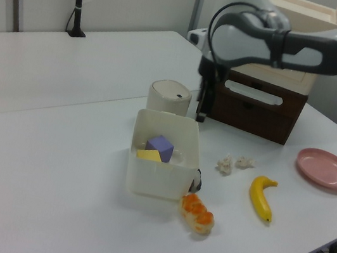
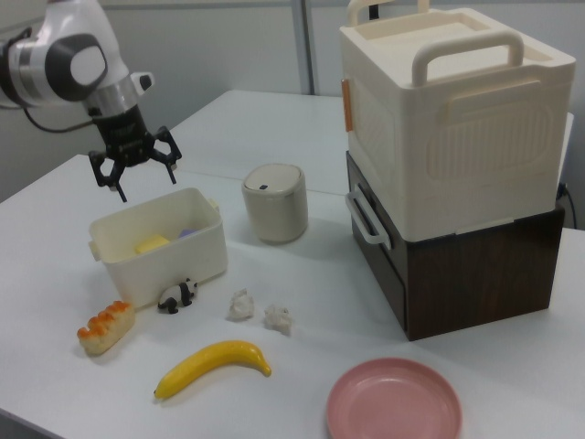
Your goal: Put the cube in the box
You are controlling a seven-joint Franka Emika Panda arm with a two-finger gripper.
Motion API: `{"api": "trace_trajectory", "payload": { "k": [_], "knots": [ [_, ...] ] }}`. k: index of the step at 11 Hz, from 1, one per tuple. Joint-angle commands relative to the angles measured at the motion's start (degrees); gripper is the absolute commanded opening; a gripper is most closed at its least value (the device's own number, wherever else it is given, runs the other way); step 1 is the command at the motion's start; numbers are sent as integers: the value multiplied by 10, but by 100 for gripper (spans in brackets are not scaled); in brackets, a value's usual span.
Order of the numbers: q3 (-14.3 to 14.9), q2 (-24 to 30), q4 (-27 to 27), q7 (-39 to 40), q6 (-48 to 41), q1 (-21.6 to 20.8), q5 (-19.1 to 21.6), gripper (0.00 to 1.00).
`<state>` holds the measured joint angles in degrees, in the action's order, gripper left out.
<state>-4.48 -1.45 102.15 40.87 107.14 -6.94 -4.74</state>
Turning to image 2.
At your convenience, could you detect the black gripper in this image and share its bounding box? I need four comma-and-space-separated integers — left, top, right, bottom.
88, 102, 185, 205

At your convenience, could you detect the yellow cube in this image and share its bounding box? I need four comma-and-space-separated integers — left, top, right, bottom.
133, 233, 169, 255

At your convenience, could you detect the cream open plastic box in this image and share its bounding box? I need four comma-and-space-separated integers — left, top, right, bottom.
88, 187, 229, 310

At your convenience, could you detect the panda toy figure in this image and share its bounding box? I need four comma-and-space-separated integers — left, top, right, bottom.
157, 278, 199, 315

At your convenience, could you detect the beige lidded trash can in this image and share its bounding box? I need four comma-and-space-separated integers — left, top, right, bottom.
240, 163, 308, 244

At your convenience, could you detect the orange-topped toy bread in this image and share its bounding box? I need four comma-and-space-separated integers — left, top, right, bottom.
76, 300, 136, 356

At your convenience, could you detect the crumpled white paper ball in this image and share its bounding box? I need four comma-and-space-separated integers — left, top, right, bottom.
227, 287, 255, 321
263, 303, 293, 337

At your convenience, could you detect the copper latch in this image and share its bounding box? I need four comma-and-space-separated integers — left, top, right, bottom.
341, 78, 354, 134

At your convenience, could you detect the yellow banana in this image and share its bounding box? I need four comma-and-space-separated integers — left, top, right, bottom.
153, 339, 272, 402

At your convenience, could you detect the pink round plate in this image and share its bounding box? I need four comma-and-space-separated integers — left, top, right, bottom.
325, 358, 463, 439

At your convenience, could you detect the dark wooden drawer cabinet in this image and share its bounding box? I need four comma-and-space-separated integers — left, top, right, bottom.
345, 150, 568, 343

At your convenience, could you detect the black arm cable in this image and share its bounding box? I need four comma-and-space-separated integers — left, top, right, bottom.
19, 105, 96, 134

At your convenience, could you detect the white drawer handle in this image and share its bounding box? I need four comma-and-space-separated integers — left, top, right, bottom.
346, 185, 394, 251

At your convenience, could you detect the cream storage box with handle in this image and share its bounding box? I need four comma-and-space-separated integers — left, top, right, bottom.
338, 0, 577, 241

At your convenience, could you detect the blue cable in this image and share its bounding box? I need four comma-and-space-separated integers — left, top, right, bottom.
554, 181, 578, 226

